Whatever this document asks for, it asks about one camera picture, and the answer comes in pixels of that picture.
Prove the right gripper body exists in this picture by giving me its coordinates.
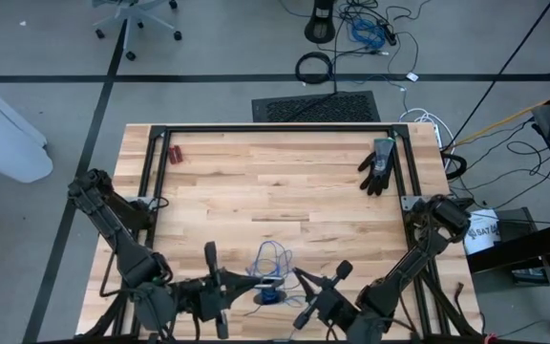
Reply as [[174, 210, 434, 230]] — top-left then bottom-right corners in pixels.
[[293, 260, 354, 331]]

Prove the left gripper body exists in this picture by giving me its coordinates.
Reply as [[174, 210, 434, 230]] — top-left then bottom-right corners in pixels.
[[179, 241, 231, 340]]

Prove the blue cord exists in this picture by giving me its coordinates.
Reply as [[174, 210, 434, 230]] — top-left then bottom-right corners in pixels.
[[243, 240, 314, 316]]

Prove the black work glove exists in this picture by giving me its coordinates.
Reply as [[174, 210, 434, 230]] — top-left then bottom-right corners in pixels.
[[357, 137, 396, 197]]

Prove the black floor mat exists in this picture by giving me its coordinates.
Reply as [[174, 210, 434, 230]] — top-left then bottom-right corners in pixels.
[[251, 90, 382, 123]]

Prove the black desk base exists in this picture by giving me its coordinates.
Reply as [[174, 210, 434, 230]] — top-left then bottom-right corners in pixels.
[[465, 215, 550, 274]]

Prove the black stand base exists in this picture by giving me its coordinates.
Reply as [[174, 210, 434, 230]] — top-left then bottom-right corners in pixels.
[[304, 0, 337, 45]]

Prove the white trash bin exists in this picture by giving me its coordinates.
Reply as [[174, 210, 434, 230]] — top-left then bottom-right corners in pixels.
[[0, 66, 54, 184]]

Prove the black power strip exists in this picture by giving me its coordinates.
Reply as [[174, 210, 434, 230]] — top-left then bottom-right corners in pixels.
[[377, 18, 398, 47]]

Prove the black loose cable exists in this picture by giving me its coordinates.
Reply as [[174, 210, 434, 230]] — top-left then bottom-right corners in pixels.
[[453, 281, 467, 319]]

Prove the black aluminium table frame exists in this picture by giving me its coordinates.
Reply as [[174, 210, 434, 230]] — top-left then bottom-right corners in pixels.
[[83, 123, 484, 344]]

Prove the thick black cable loop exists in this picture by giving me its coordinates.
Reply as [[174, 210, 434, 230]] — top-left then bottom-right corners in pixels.
[[442, 151, 469, 182]]

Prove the white cable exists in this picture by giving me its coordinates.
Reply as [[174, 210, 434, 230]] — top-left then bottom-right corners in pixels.
[[397, 107, 456, 173]]

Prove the black coiled cable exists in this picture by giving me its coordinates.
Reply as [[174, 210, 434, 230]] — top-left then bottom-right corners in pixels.
[[295, 51, 334, 86]]

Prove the thick yellow cable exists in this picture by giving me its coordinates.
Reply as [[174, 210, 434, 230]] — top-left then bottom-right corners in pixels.
[[446, 81, 550, 150]]

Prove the blue coiled floor cable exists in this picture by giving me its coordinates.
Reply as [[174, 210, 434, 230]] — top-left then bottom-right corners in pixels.
[[349, 17, 388, 51]]

